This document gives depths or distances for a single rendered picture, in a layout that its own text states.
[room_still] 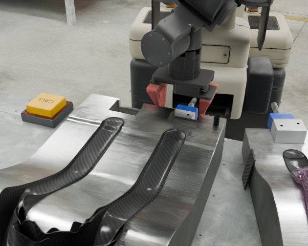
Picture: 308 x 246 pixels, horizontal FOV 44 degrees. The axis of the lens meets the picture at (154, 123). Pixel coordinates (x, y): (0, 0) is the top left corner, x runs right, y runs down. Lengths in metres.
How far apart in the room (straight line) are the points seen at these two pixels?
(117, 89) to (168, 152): 2.04
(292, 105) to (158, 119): 1.97
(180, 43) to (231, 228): 0.29
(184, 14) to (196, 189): 0.27
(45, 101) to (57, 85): 1.90
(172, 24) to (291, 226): 0.32
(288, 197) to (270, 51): 0.84
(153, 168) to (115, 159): 0.06
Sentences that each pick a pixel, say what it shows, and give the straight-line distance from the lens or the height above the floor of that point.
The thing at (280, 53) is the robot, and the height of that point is 0.75.
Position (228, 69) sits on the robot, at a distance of 1.05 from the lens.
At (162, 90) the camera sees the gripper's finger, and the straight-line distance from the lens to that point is 0.76.
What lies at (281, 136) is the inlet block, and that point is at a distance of 0.69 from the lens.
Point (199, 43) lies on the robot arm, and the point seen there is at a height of 1.00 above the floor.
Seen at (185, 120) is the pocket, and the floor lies 0.87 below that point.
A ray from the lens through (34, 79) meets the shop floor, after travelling 2.87.
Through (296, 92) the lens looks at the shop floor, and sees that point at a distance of 2.75.
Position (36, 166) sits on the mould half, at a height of 0.89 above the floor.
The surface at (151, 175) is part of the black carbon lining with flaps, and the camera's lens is 0.56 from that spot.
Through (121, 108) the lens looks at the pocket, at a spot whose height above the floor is 0.87.
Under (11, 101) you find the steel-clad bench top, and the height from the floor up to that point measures 0.80.
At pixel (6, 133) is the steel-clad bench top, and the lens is 0.84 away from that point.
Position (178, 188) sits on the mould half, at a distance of 0.54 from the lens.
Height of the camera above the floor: 1.25
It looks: 34 degrees down
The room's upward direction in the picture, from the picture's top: straight up
